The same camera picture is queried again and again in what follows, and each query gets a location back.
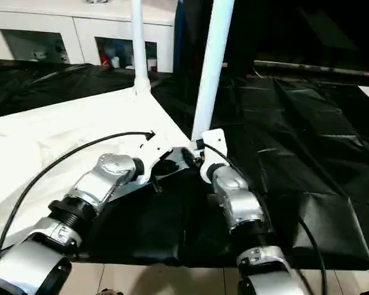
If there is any white plastic table leg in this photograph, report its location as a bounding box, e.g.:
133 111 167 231
189 0 235 143
129 0 152 95

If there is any white plastic table top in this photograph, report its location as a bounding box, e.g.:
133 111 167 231
0 85 198 256

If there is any black glossy mat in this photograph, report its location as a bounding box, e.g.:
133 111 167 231
0 58 369 272

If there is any black long pole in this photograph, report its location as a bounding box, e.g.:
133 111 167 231
253 60 369 79

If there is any black backdrop cloth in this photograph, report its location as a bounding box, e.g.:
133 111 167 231
172 0 369 77

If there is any white cabinet with glass doors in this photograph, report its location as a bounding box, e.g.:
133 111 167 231
0 0 175 74

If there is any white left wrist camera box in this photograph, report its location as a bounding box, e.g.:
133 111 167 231
137 130 173 186

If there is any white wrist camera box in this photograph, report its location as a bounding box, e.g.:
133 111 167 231
199 128 228 184
137 130 173 186

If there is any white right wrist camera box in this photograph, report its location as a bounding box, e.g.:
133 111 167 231
199 128 228 184

